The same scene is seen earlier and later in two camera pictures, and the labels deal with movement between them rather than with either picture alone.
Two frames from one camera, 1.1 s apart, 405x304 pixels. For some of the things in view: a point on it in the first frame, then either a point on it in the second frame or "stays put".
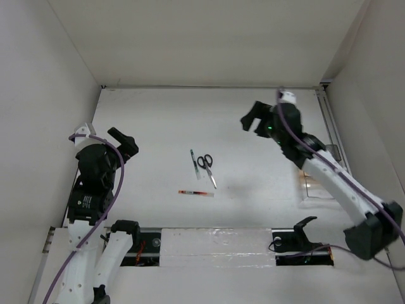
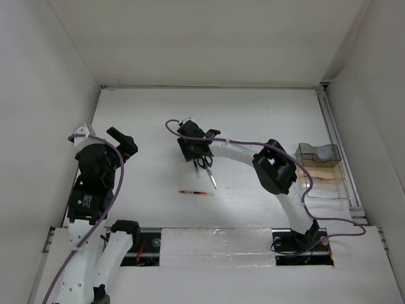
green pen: x=195 y=164 stays put
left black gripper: x=128 y=147 stays put
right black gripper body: x=267 y=130 -> x=188 y=150
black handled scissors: x=205 y=163 stays put
